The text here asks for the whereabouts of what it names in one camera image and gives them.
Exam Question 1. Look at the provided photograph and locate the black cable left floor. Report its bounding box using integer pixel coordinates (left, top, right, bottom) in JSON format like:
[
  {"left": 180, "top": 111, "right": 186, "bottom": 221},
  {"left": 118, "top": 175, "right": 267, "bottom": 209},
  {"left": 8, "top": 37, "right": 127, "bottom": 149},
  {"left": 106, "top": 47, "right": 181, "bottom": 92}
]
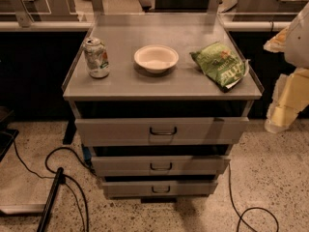
[{"left": 0, "top": 130, "right": 95, "bottom": 232}]

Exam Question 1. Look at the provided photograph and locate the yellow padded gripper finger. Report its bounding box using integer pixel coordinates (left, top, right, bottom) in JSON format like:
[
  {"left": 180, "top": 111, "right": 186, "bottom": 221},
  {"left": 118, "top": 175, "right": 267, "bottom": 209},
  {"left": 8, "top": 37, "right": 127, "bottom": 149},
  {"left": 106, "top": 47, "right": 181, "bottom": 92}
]
[{"left": 264, "top": 27, "right": 309, "bottom": 133}]

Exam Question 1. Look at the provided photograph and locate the dark object left edge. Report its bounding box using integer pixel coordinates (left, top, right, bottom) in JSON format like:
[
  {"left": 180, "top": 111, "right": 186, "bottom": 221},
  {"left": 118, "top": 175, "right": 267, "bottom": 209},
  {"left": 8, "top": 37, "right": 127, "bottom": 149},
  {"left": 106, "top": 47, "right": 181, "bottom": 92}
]
[{"left": 0, "top": 106, "right": 19, "bottom": 161}]

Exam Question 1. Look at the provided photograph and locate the grey drawer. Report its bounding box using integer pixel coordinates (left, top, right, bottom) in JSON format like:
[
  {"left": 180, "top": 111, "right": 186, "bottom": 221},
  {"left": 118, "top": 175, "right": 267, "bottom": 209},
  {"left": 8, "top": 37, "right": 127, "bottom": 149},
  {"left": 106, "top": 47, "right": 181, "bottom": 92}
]
[
  {"left": 103, "top": 180, "right": 217, "bottom": 198},
  {"left": 92, "top": 156, "right": 230, "bottom": 177},
  {"left": 75, "top": 117, "right": 249, "bottom": 147}
]

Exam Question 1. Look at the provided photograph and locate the black power strip bar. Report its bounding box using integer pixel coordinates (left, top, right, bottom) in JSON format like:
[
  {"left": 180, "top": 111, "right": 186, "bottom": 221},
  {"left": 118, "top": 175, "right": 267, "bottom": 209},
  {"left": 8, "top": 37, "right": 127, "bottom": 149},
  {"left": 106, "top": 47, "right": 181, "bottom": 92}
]
[{"left": 37, "top": 167, "right": 64, "bottom": 232}]

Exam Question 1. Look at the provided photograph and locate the white paper bowl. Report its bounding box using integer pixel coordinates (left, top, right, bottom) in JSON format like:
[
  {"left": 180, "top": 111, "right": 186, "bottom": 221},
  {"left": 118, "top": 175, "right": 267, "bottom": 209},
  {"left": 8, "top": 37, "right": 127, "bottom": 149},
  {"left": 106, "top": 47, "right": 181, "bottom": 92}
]
[{"left": 134, "top": 44, "right": 179, "bottom": 73}]

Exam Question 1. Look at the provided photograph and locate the white railing pipe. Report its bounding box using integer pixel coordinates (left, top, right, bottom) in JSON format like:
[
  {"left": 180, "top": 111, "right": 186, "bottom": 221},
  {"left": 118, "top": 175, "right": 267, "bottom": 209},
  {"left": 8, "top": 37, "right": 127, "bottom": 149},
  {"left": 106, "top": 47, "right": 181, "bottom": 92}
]
[{"left": 0, "top": 21, "right": 290, "bottom": 32}]

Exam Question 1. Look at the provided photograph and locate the crushed soda can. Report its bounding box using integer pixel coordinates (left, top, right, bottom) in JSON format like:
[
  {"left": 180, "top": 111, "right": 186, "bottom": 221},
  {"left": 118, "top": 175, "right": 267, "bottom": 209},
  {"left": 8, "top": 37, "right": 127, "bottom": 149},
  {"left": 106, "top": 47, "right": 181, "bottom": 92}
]
[{"left": 83, "top": 37, "right": 110, "bottom": 78}]

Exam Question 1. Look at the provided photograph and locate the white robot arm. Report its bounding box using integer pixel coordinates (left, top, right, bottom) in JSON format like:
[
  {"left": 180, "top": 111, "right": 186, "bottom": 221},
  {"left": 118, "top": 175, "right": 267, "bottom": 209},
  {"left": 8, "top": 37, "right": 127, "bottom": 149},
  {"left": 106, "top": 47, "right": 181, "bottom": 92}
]
[{"left": 264, "top": 3, "right": 309, "bottom": 133}]

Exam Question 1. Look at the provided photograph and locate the black cable floor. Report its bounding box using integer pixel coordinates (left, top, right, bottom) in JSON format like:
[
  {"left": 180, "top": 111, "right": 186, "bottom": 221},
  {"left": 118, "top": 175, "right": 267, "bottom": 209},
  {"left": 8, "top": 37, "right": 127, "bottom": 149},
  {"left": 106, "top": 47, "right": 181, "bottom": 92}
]
[
  {"left": 227, "top": 164, "right": 280, "bottom": 232},
  {"left": 0, "top": 130, "right": 95, "bottom": 232}
]

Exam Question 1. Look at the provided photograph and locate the black cable right floor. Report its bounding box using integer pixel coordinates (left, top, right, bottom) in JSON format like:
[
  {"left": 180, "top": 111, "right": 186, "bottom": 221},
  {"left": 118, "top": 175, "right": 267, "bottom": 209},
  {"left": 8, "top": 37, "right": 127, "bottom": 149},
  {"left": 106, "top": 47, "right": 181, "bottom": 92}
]
[{"left": 227, "top": 164, "right": 280, "bottom": 232}]

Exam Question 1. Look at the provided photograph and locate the grey drawer cabinet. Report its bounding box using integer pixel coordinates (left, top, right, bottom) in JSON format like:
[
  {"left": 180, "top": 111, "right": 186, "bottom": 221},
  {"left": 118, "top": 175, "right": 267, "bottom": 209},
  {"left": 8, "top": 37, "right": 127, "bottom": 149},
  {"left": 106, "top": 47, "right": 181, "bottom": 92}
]
[{"left": 61, "top": 13, "right": 265, "bottom": 205}]

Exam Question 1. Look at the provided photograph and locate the green chip bag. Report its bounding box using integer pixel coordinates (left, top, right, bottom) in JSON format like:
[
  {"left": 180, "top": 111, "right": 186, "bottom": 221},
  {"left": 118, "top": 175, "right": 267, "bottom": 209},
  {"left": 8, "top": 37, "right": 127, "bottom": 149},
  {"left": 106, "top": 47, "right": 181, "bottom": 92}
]
[{"left": 190, "top": 42, "right": 248, "bottom": 92}]

